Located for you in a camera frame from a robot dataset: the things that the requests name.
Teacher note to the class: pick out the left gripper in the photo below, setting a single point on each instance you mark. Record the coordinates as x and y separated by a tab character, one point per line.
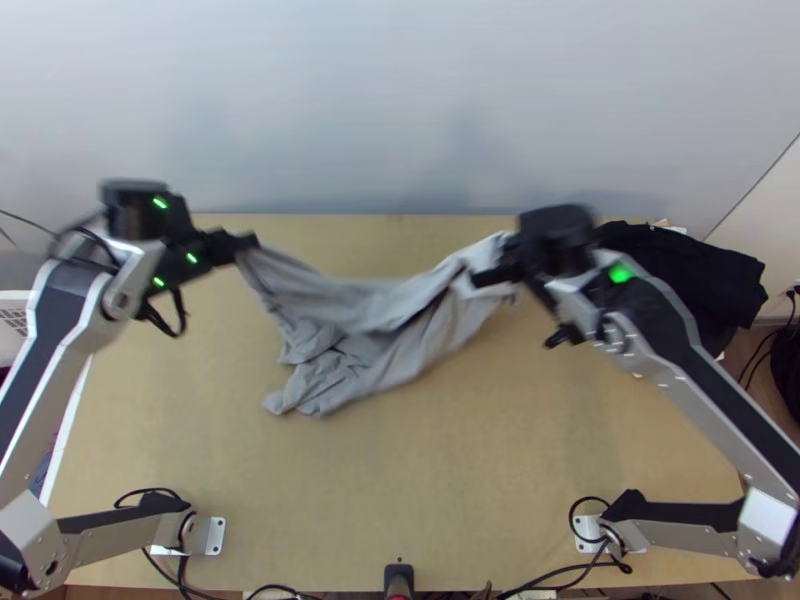
228	247

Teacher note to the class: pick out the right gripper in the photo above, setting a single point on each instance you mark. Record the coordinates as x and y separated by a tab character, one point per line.
509	272

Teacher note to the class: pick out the grey t-shirt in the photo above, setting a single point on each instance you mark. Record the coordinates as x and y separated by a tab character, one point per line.
387	312

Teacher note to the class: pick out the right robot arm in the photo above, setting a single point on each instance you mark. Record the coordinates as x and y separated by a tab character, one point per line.
656	356

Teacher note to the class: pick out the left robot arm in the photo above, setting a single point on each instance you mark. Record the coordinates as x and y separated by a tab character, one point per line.
62	312

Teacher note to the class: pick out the heap of clothes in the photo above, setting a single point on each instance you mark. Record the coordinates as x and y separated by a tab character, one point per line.
687	269

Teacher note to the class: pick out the silver laptop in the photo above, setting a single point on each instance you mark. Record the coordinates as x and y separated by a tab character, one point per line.
12	319

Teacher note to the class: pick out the large white wall board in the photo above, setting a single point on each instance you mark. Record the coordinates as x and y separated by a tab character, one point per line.
375	94

